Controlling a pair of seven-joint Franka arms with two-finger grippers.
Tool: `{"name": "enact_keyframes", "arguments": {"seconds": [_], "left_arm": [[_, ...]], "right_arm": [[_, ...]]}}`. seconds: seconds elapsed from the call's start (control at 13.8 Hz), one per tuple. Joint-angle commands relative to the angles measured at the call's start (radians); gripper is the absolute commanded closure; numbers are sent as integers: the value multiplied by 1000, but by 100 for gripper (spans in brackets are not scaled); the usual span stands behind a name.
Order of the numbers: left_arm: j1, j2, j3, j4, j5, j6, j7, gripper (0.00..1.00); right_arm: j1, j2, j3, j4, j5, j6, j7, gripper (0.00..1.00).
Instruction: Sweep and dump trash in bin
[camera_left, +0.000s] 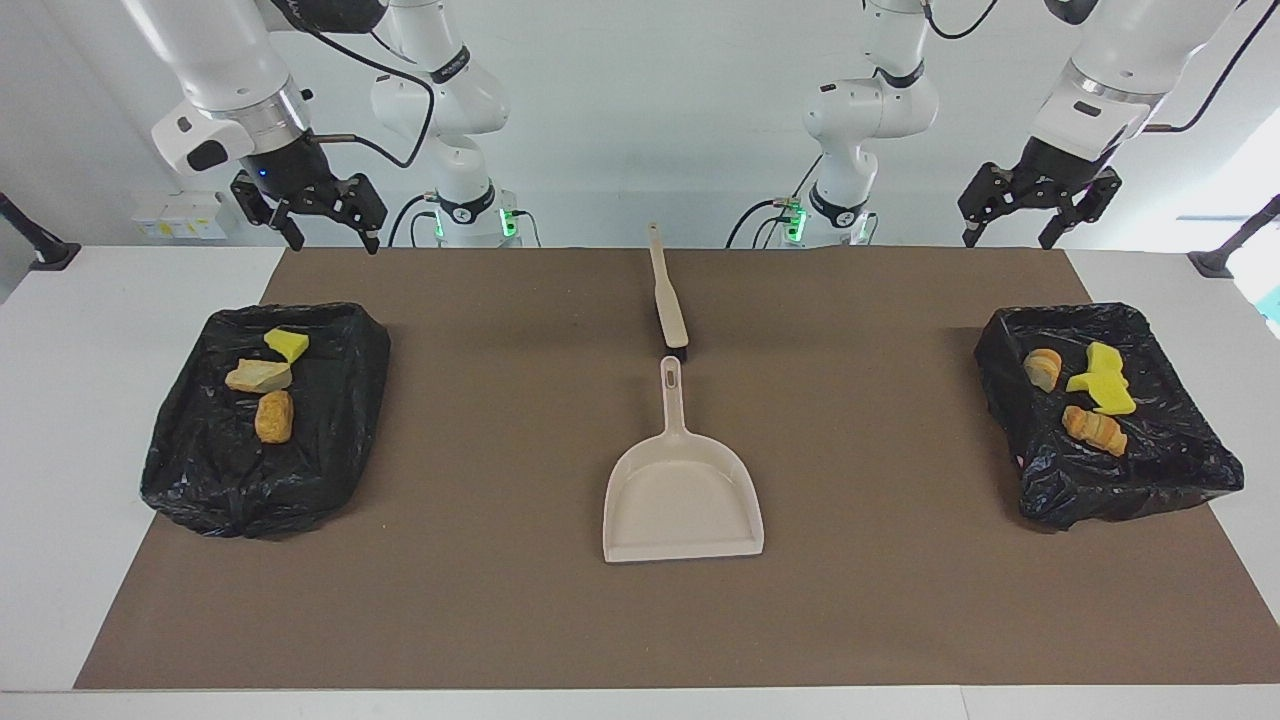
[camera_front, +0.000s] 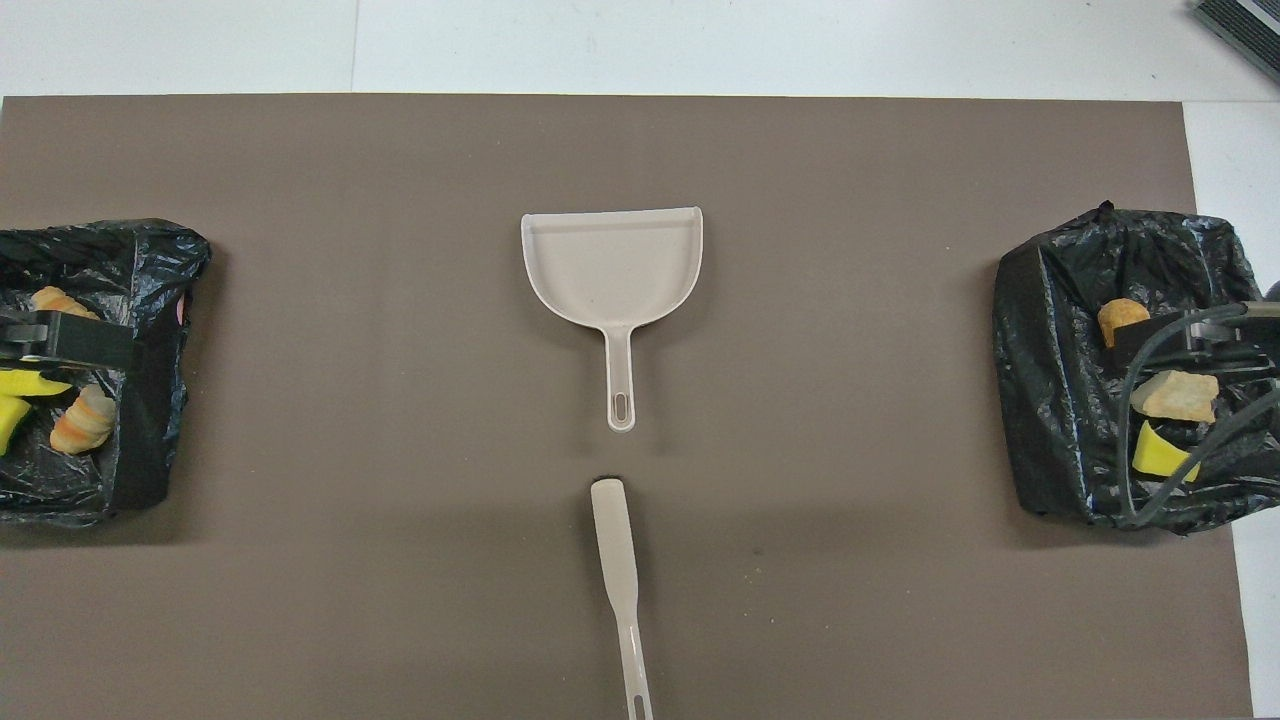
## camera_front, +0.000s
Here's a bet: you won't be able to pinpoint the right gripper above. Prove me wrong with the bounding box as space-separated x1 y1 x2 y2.
1112 315 1280 379

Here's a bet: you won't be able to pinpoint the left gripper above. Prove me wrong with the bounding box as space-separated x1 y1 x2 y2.
0 310 136 371

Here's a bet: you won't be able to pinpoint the beige sponge piece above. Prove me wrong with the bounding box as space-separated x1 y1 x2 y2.
49 385 117 455
28 286 101 321

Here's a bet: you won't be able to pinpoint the tan sponge chunk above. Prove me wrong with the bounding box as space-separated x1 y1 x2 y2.
1130 370 1221 423

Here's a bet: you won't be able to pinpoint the plain yellow sponge piece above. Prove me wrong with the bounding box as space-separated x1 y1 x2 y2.
0 370 73 398

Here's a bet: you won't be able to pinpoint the brown cork-like lump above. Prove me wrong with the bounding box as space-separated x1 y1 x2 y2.
1098 298 1152 349

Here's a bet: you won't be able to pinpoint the green yellow curved sponge piece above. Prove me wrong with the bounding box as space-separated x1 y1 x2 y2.
0 395 33 457

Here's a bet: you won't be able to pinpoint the yellow sponge green backing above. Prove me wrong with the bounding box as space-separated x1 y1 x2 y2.
1133 420 1202 483

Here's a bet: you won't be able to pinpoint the beige plastic dustpan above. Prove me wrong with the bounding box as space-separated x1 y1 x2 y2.
520 207 704 433

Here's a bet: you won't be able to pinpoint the beige brush black bristles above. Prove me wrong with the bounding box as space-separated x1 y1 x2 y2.
590 477 656 720

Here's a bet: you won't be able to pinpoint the black bag lined bin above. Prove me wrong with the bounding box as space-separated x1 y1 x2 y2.
0 218 213 529
992 202 1280 536

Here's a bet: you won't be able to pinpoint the grey ribbed device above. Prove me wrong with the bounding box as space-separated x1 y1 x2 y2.
1192 0 1280 83

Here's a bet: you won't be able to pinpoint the brown table mat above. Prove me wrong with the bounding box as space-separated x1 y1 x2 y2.
0 94 1253 720

